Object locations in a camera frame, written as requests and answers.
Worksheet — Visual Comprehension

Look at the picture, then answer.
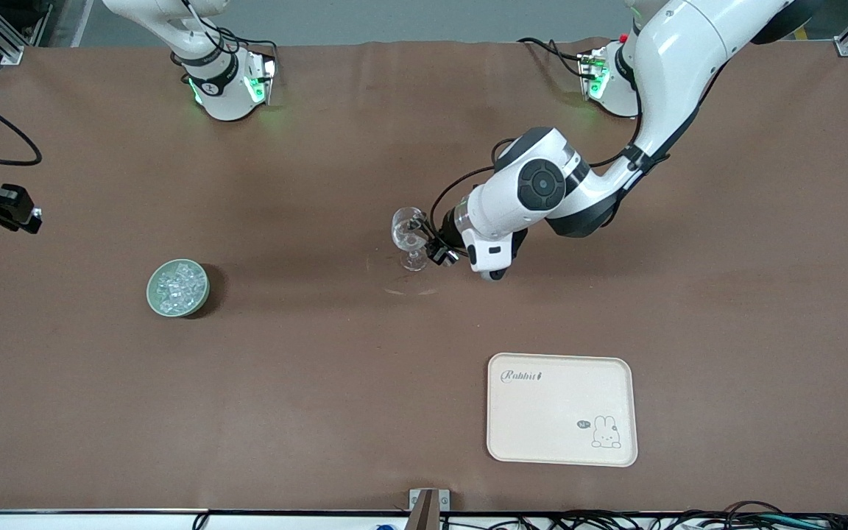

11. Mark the clear wine glass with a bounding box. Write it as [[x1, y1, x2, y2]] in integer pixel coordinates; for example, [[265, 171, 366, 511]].
[[392, 207, 430, 272]]

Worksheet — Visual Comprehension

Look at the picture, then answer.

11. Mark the heap of clear ice cubes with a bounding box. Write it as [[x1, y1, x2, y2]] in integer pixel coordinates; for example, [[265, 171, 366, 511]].
[[155, 261, 204, 314]]

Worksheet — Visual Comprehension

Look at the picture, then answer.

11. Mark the green round bowl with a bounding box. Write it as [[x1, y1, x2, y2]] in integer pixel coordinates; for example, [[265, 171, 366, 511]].
[[146, 258, 211, 318]]

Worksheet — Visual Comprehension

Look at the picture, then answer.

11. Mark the cream rabbit print tray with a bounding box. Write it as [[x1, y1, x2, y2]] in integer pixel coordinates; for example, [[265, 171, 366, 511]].
[[487, 353, 639, 467]]

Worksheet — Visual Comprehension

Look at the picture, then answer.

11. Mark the brown table mat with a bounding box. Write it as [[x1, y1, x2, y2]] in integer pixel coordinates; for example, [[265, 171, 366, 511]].
[[0, 38, 848, 514]]

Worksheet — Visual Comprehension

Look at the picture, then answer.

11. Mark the metal base connector plate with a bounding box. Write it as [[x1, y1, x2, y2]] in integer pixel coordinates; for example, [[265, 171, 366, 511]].
[[246, 57, 276, 105], [578, 50, 610, 102]]

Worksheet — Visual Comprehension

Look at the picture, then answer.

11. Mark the black base cable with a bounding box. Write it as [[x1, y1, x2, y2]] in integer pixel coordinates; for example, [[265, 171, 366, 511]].
[[170, 0, 279, 74], [518, 37, 594, 78]]

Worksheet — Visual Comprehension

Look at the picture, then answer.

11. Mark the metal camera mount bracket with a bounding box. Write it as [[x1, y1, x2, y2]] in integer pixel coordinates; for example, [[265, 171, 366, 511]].
[[409, 488, 451, 530]]

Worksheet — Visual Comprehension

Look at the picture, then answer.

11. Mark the black cable bundle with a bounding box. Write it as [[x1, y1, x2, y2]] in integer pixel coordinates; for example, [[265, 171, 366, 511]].
[[498, 501, 848, 530]]

